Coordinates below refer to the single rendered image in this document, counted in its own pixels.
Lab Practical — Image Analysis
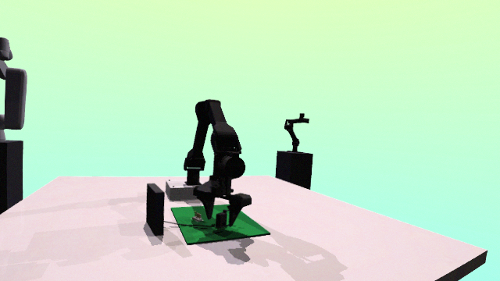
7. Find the green circuit board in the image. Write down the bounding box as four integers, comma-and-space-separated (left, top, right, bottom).
171, 205, 270, 245

